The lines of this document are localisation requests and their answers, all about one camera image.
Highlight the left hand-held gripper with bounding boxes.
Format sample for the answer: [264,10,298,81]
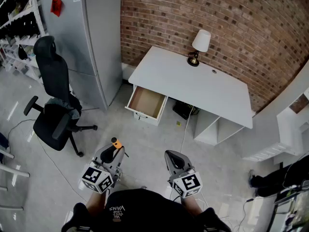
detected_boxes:
[81,145,126,194]

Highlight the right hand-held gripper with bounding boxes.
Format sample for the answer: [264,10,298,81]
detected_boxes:
[164,150,203,199]

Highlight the white drawer with wooden inside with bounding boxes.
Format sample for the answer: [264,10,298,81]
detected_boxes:
[124,86,169,121]

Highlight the person's left forearm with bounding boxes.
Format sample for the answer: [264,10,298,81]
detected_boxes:
[85,190,107,218]

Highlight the person's right forearm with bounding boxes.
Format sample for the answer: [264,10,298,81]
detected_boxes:
[180,194,204,218]

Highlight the grey cloth on chair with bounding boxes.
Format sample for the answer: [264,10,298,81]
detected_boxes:
[46,97,82,120]

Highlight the person's torso in black shirt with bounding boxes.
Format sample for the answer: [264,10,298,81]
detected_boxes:
[61,188,233,232]

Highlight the black box under desk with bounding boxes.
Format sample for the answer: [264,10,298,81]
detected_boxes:
[172,100,200,120]

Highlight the white desk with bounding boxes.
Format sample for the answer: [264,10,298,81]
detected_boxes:
[128,45,253,146]

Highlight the black office chair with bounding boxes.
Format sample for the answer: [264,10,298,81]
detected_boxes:
[23,35,98,158]

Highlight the black pole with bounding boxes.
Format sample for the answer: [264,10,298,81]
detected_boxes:
[266,161,284,232]

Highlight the dark blue cloth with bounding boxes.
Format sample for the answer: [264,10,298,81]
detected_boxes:
[0,132,11,154]

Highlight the black and green device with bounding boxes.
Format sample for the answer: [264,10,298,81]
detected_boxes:
[273,178,309,205]

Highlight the silver refrigerator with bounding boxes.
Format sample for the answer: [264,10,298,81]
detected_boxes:
[40,0,123,111]

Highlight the white shelving unit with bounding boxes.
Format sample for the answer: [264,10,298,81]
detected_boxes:
[241,87,309,164]

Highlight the table lamp with white shade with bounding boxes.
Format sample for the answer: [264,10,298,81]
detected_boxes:
[187,29,212,68]

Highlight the dark goods on shelves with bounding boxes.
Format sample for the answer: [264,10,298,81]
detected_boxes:
[0,0,41,41]

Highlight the red paper sticker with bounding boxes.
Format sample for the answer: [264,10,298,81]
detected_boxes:
[50,0,63,17]

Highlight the white metal shelf rack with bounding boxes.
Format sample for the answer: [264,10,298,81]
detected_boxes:
[0,0,49,85]

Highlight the white cable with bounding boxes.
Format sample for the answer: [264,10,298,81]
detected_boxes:
[180,105,195,154]

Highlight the thin black floor cable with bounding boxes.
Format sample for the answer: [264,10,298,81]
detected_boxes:
[6,118,88,203]

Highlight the white metal frame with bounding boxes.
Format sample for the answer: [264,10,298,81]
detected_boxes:
[0,148,31,211]

